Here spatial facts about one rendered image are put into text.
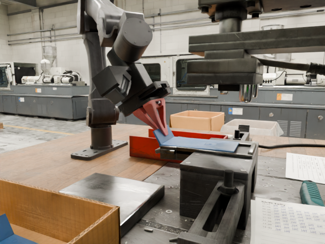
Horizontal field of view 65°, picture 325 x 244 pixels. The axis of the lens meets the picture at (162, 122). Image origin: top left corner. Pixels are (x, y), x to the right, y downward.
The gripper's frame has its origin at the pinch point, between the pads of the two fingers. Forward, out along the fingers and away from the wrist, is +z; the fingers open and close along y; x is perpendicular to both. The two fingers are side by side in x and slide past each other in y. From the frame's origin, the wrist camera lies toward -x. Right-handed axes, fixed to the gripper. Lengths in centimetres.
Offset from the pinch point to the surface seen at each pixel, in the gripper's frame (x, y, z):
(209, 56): -6.5, 16.5, -6.9
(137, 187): -9.0, -5.4, 6.5
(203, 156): -6.4, 7.6, 6.8
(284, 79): 461, 32, 16
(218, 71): -9.0, 17.1, -3.7
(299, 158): 28.9, 18.2, 23.7
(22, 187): -24.6, -10.6, -2.6
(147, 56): 463, -177, -167
